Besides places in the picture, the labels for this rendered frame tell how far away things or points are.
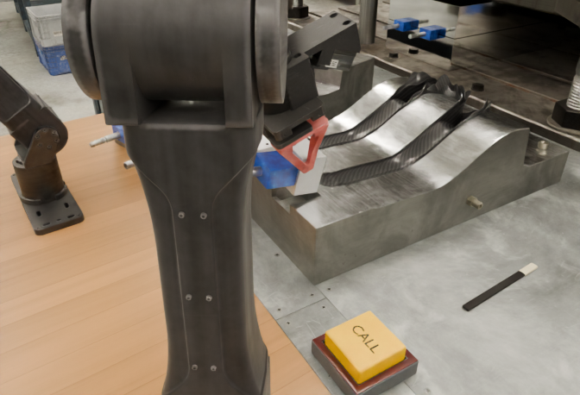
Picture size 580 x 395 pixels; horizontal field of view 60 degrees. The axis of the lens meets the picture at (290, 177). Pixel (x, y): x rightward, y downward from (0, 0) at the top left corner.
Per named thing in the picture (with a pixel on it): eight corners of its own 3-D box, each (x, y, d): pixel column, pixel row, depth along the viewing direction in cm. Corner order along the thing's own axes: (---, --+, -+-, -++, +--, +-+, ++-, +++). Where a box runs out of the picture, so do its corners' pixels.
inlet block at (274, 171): (223, 207, 58) (230, 167, 55) (207, 184, 62) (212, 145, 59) (317, 192, 65) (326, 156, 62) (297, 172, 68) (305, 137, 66)
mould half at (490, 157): (313, 285, 64) (317, 196, 57) (227, 191, 83) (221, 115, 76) (560, 181, 86) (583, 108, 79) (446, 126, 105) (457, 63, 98)
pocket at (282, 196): (291, 228, 65) (291, 205, 63) (271, 209, 69) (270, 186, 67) (320, 218, 67) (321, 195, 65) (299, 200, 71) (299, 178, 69)
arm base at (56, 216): (42, 127, 86) (-3, 137, 83) (74, 175, 72) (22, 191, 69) (53, 167, 90) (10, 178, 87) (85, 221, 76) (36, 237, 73)
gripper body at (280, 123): (282, 79, 62) (266, 26, 57) (329, 116, 55) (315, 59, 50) (237, 104, 61) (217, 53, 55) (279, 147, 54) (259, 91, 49)
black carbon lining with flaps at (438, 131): (328, 203, 67) (331, 140, 62) (270, 155, 79) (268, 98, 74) (503, 144, 83) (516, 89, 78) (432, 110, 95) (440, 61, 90)
